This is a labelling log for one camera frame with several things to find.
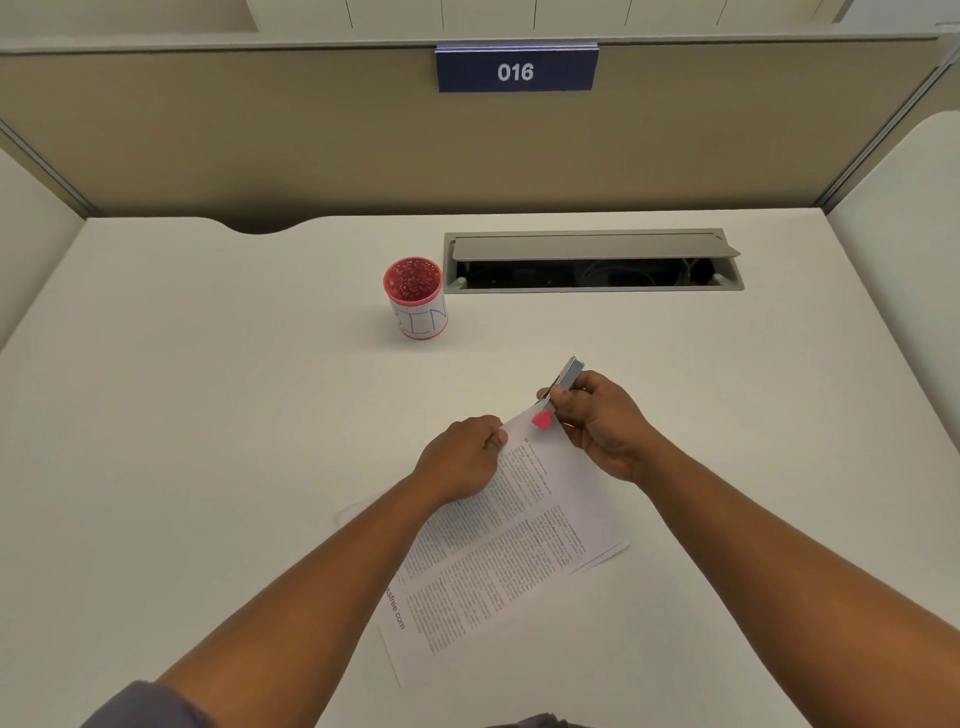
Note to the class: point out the person's right thumb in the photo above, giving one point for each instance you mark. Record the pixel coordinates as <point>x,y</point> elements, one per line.
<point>576,433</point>

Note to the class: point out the beige desk partition panel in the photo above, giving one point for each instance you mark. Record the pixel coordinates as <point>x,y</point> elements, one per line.
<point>225,142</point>

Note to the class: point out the grey shirt sleeve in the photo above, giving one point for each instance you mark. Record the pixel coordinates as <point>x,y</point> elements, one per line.
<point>146,709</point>

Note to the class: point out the person's right forearm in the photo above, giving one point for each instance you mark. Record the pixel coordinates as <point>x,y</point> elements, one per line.
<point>787,592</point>

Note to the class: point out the blue number sign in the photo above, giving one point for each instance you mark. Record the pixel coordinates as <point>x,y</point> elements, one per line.
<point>516,71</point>

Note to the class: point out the person's left thumb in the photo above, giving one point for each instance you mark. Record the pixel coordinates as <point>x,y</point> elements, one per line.
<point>496,441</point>

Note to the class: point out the pink and silver clip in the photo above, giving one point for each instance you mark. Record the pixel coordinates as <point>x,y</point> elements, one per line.
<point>543,420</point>

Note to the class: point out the person's right hand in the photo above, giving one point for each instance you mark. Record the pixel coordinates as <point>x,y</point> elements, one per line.
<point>607,431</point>

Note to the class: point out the person's left hand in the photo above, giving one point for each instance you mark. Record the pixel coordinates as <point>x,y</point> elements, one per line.
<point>454,461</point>

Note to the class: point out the white background cabinets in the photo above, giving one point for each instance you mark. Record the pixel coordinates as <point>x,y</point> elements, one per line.
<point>555,13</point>

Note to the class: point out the pink cup with white label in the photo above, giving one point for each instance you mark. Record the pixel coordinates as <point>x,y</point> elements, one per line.
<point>420,315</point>

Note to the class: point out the printed white paper sheet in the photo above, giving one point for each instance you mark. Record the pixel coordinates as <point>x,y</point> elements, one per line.
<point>495,555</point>

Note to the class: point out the person's left forearm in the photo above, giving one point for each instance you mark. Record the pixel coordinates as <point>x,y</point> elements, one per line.
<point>300,600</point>

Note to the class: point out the white side partition panel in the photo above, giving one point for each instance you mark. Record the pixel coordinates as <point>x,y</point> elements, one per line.
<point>34,240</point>
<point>900,247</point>

